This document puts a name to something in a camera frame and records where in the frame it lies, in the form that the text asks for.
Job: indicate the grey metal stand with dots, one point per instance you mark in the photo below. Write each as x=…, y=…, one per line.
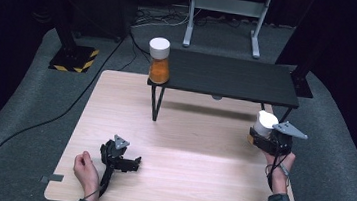
x=226, y=5

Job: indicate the grey table bracket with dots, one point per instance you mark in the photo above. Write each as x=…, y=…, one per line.
x=52, y=178

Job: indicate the person's right hand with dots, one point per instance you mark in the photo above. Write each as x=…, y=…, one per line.
x=279, y=171

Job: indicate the white small object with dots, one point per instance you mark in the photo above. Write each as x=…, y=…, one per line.
x=266, y=121

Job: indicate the black metal stand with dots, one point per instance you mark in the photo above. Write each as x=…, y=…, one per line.
x=302, y=83

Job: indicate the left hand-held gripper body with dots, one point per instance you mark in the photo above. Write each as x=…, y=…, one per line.
x=113, y=155

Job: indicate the black shelf with hairpin legs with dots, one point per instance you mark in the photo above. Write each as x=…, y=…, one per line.
x=229, y=75

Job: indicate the person's left hand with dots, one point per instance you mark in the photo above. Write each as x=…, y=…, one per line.
x=88, y=174

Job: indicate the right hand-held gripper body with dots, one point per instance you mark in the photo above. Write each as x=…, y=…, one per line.
x=283, y=140

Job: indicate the black stand with striped base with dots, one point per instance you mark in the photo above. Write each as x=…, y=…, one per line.
x=73, y=57

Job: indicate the orange powder jar white lid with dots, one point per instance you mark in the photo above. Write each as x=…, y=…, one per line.
x=159, y=68

